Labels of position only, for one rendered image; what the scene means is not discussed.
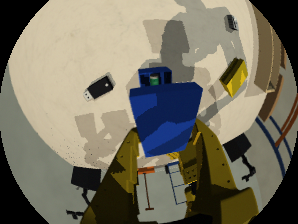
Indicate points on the green aaa battery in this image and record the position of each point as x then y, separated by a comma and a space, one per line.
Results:
154, 79

